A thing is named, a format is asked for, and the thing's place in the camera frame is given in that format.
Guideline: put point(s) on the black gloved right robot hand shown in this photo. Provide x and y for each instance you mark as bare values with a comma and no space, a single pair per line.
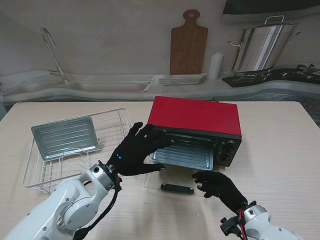
222,187

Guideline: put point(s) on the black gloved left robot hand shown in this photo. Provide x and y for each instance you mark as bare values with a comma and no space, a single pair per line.
137,155

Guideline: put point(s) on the ribbed metal baking tray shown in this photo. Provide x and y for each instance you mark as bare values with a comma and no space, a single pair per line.
65,137
185,157

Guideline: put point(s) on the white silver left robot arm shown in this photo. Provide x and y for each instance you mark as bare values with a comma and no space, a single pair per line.
70,205

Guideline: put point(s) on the black oven knob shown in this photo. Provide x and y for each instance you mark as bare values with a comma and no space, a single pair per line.
227,149
223,157

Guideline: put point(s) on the red black toaster oven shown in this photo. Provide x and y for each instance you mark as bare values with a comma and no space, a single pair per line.
195,115

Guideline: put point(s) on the steel kitchen sink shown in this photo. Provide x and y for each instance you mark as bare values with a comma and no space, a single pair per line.
107,87

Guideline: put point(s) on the stack of white plates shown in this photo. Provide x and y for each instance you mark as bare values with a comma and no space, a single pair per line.
182,80

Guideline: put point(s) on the brown wooden cutting board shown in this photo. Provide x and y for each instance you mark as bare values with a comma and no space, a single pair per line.
187,50

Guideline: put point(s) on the white paper towel roll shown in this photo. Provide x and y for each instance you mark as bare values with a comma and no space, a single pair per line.
216,66

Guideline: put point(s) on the black gas stove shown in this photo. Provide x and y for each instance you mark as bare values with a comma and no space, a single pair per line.
275,76

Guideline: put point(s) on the chrome kitchen faucet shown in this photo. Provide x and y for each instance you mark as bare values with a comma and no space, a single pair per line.
56,60

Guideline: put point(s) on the stainless steel stock pot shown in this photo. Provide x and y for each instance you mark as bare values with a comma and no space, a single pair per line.
262,47

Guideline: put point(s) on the range hood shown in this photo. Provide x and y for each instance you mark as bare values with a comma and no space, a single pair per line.
270,6

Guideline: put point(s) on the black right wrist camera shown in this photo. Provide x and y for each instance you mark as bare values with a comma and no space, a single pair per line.
230,226

